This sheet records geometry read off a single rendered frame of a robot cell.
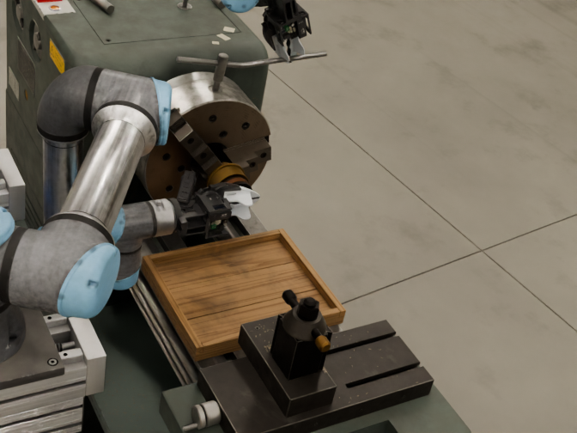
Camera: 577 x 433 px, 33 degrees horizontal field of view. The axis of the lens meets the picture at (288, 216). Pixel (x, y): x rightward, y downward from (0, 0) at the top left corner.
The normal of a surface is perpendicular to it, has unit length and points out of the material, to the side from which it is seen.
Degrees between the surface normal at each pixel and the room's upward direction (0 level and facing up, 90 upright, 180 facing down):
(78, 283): 53
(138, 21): 0
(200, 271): 0
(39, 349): 0
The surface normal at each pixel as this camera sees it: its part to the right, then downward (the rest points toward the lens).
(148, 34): 0.17, -0.79
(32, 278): -0.02, 0.14
